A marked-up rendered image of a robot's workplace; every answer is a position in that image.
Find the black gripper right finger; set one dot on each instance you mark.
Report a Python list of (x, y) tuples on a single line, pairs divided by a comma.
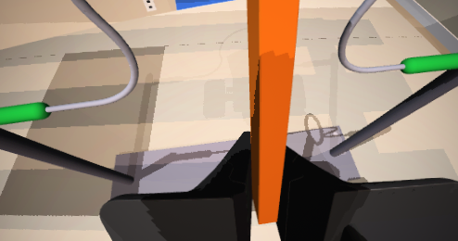
[(316, 206)]

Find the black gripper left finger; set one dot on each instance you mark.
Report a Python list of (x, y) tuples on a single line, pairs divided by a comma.
[(219, 208)]

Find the silver loop with orange handle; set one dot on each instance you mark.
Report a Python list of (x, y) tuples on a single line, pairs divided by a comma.
[(272, 37)]

